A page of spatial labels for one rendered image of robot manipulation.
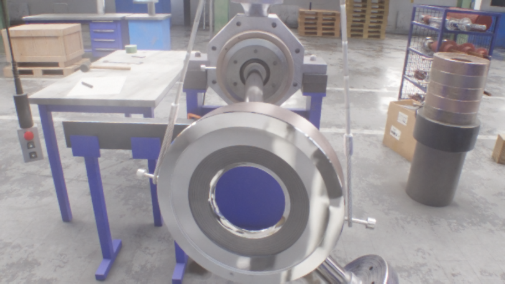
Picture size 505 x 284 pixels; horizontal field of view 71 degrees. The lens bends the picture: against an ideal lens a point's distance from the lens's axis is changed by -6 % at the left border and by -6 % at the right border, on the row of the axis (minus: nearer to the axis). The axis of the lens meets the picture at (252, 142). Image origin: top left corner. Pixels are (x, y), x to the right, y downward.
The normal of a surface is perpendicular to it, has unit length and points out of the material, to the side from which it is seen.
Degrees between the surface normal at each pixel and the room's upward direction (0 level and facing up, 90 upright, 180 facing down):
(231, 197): 90
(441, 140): 90
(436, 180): 90
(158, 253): 0
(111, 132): 90
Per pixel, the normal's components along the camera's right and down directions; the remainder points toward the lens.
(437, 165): -0.44, 0.35
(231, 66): -0.02, 0.40
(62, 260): 0.03, -0.91
